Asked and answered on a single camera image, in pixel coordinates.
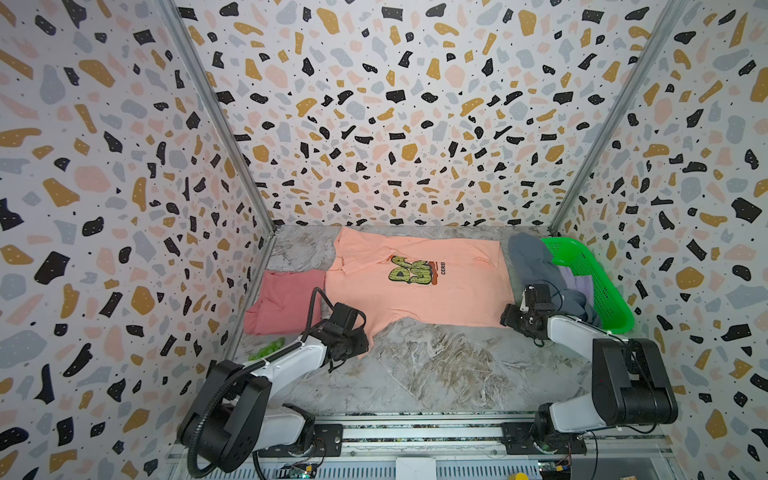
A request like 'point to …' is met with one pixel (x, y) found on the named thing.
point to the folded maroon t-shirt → (285, 301)
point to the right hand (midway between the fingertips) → (508, 312)
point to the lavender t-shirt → (582, 283)
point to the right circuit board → (555, 469)
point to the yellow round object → (518, 476)
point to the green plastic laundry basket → (614, 314)
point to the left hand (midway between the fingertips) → (367, 339)
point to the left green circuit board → (298, 471)
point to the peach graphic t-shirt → (387, 276)
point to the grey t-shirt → (533, 264)
